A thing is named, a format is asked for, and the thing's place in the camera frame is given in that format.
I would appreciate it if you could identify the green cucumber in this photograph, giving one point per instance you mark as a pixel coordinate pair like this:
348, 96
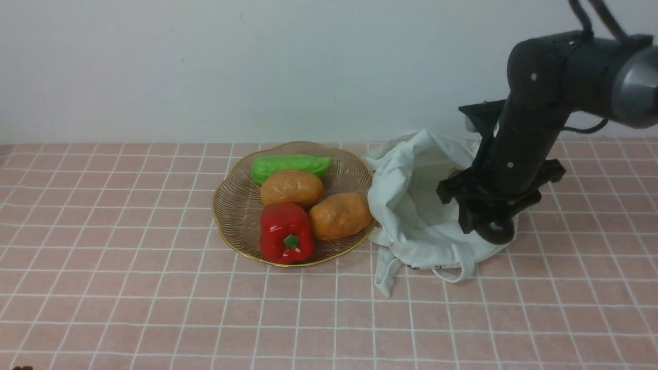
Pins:
264, 167

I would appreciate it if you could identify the white cloth bag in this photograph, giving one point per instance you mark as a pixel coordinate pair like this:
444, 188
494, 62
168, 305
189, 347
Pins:
415, 229

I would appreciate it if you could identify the brown potato upper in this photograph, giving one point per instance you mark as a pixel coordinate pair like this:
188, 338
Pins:
301, 187

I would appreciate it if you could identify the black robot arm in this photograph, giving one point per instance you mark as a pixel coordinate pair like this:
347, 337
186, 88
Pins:
549, 78

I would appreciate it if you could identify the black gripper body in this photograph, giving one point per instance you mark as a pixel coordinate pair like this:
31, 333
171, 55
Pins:
551, 171

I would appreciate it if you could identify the red bell pepper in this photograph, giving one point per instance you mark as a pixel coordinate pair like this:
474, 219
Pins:
286, 234

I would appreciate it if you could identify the brown potato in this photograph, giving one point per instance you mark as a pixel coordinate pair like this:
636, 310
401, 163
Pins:
340, 215
301, 187

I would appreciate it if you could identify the brown potato right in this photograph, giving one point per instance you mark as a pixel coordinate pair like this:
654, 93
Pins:
340, 215

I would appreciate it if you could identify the gold wire basket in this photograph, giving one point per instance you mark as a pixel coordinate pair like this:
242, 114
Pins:
236, 204

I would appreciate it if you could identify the dark purple eggplant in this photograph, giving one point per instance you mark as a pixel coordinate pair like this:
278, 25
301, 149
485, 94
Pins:
480, 212

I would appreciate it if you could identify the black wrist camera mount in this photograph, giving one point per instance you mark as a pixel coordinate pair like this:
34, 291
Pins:
483, 118

